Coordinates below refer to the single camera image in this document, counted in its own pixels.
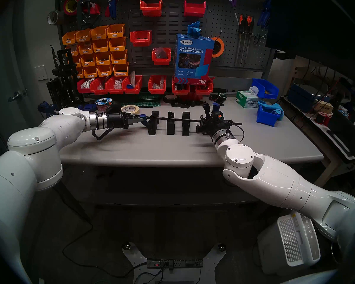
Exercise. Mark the yellow storage bin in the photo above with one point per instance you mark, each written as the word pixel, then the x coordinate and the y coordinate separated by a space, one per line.
pixel 85 48
pixel 119 57
pixel 115 32
pixel 121 69
pixel 82 36
pixel 74 51
pixel 80 74
pixel 90 72
pixel 117 44
pixel 105 71
pixel 88 61
pixel 100 46
pixel 98 34
pixel 68 39
pixel 77 63
pixel 103 59

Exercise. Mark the blue cleaning cloths box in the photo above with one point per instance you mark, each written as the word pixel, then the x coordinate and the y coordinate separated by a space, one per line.
pixel 189 70

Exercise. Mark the green white Kimtech tissue box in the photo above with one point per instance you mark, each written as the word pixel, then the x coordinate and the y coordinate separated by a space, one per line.
pixel 245 100

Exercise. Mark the green circuit board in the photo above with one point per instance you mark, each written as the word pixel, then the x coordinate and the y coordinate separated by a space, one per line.
pixel 220 97

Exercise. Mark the black carabiner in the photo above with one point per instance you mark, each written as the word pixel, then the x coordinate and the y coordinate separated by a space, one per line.
pixel 255 40

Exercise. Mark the cardboard Tuofeng box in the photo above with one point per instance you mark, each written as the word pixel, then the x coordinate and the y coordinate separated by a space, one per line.
pixel 324 106

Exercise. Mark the dark green hanging clamp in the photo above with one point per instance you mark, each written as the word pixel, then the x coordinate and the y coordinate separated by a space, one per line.
pixel 85 11

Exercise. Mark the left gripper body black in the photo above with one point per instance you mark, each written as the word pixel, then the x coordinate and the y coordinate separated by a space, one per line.
pixel 117 120

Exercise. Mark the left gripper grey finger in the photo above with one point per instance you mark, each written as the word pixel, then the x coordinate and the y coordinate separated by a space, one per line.
pixel 133 123
pixel 133 118

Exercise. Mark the blue cloth in box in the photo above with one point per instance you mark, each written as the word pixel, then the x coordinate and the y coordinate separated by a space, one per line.
pixel 193 29

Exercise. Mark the white light switch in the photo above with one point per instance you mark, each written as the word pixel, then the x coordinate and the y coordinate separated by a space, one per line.
pixel 41 72

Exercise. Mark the blue storage bin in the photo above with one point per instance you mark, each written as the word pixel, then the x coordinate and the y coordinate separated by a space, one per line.
pixel 267 88
pixel 264 118

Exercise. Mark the right wrist camera black orange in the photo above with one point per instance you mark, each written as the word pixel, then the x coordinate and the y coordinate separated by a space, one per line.
pixel 219 116

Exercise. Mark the white air purifier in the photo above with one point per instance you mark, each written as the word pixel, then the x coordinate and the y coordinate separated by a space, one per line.
pixel 293 245

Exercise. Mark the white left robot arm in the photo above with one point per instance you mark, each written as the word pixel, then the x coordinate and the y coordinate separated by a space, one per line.
pixel 26 168

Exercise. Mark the orange tape roll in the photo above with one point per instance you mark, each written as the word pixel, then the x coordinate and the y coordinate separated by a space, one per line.
pixel 222 51

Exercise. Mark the beige masking tape roll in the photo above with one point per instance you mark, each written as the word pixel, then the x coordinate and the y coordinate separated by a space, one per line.
pixel 137 111

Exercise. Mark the grey duct tape roll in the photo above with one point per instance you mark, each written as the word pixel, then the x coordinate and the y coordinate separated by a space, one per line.
pixel 59 17

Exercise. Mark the green cutting mat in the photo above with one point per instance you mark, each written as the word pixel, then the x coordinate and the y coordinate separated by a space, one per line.
pixel 148 103

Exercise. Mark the blue microfiber cloth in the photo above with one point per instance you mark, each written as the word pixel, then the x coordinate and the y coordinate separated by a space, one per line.
pixel 273 109

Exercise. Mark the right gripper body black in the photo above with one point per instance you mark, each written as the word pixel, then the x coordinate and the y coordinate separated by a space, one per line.
pixel 219 129

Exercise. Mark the black 3D printed block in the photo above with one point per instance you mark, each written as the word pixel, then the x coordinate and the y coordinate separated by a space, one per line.
pixel 170 128
pixel 185 129
pixel 153 126

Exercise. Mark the black tape roll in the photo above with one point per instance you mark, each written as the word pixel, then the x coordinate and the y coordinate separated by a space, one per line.
pixel 166 99

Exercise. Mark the black curved Dell monitor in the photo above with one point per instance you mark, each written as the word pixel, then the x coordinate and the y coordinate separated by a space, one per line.
pixel 319 26

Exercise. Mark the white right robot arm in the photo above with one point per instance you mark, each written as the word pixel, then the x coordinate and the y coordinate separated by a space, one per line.
pixel 284 182

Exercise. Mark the blue bench vise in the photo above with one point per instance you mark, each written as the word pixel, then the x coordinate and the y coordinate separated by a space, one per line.
pixel 46 108

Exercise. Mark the wooden side table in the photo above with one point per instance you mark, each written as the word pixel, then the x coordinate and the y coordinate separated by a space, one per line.
pixel 322 174

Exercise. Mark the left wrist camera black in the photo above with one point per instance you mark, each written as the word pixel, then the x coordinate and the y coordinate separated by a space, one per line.
pixel 112 106

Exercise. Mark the black power strip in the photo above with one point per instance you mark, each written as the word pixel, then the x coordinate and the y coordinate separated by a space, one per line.
pixel 174 263

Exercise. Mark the white tissue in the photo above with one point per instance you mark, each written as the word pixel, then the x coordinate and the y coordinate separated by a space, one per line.
pixel 253 90

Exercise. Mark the dark louvered bin panel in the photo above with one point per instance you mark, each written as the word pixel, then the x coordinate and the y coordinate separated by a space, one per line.
pixel 171 23

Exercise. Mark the red yellow tape roll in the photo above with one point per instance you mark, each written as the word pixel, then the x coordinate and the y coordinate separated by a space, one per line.
pixel 71 6

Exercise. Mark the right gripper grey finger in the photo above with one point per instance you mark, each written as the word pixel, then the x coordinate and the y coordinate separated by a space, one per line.
pixel 201 128
pixel 208 118

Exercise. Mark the blue pliers on pegboard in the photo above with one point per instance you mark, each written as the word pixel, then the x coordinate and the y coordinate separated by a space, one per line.
pixel 264 15

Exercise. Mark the blue metal box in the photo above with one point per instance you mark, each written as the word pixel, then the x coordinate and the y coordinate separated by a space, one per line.
pixel 300 98

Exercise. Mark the orange black screwdrivers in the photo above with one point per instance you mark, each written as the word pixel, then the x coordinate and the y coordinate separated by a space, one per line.
pixel 248 20

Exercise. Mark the black tower frame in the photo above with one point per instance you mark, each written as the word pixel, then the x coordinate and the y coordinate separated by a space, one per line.
pixel 63 79

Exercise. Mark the black printed parts pile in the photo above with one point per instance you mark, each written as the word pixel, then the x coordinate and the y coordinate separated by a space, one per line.
pixel 188 104

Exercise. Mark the dark grey pegboard panel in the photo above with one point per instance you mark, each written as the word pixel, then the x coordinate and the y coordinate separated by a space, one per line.
pixel 254 49

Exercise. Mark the red storage bin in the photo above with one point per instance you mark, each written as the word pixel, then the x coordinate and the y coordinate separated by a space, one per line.
pixel 132 90
pixel 151 10
pixel 114 90
pixel 97 90
pixel 82 89
pixel 161 61
pixel 156 90
pixel 193 96
pixel 140 39
pixel 180 91
pixel 204 90
pixel 194 9

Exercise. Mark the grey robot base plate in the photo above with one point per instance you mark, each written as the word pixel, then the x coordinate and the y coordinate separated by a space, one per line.
pixel 136 256

